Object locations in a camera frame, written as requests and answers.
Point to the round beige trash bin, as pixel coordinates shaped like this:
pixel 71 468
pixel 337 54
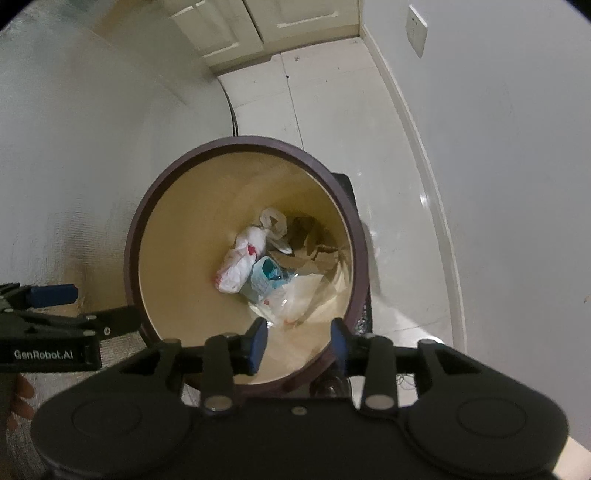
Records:
pixel 194 230

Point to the person's left hand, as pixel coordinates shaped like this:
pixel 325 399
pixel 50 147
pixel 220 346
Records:
pixel 22 397

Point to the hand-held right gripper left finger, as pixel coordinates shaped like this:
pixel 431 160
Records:
pixel 256 344

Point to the white single wall socket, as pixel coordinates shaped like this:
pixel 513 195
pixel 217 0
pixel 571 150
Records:
pixel 416 27

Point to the clear plastic bag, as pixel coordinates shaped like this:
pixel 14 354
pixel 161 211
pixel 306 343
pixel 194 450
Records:
pixel 300 300

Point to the light blue plastic packet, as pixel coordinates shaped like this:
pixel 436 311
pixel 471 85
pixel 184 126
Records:
pixel 265 277

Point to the cream low cabinet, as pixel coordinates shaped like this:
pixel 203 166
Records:
pixel 286 18

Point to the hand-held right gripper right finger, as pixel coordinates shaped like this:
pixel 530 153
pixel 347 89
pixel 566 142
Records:
pixel 339 344

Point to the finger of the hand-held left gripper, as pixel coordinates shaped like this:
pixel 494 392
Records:
pixel 115 321
pixel 53 294

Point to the torn brown cardboard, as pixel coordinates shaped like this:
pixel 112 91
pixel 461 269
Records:
pixel 314 256

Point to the white plastic bag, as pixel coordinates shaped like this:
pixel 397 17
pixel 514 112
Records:
pixel 240 265

